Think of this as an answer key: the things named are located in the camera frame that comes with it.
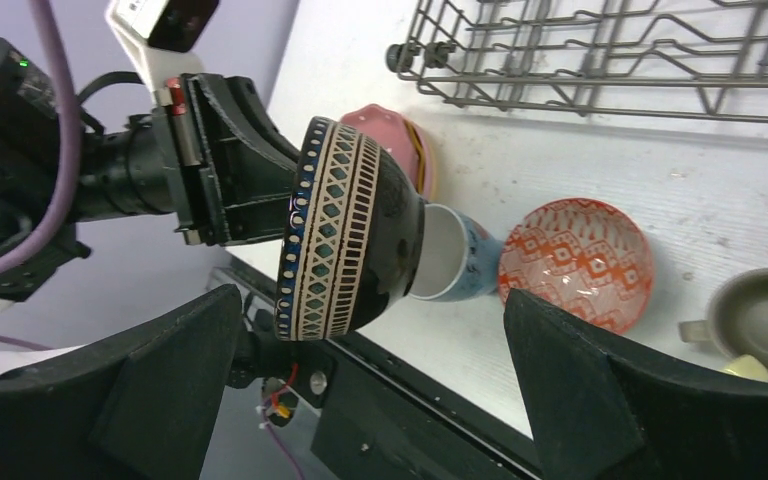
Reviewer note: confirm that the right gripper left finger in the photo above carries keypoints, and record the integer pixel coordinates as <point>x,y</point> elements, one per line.
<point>141,404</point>

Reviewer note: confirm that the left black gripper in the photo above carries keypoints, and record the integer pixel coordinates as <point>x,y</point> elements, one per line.
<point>229,170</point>

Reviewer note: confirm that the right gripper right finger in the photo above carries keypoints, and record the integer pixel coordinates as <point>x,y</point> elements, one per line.
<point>602,406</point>

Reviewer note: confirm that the black patterned bowl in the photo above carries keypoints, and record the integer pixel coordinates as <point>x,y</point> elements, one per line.
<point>353,238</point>

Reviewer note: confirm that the red patterned bowl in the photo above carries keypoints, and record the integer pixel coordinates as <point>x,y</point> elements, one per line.
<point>584,256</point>

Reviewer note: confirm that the blue floral mug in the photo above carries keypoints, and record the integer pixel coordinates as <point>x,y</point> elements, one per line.
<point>459,257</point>

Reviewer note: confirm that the grey wire dish rack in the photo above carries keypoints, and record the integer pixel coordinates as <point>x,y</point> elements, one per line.
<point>688,60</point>

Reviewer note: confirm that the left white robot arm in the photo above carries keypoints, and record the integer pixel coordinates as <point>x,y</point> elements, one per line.
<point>120,174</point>

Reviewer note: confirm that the pale yellow mug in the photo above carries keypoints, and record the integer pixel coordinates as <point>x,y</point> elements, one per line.
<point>748,367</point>

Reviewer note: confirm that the pink dotted plate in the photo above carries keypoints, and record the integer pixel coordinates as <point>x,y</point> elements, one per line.
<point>388,129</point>

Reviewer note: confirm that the yellow plate under stack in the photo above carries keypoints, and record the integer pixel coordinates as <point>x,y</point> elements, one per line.
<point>426,177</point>

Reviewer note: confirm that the small grey cup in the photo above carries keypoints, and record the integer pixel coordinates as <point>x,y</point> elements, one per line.
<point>736,319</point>

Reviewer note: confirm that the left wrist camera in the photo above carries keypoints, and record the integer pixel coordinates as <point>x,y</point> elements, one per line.
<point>158,36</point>

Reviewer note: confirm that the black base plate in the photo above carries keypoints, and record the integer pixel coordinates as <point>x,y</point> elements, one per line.
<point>359,411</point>

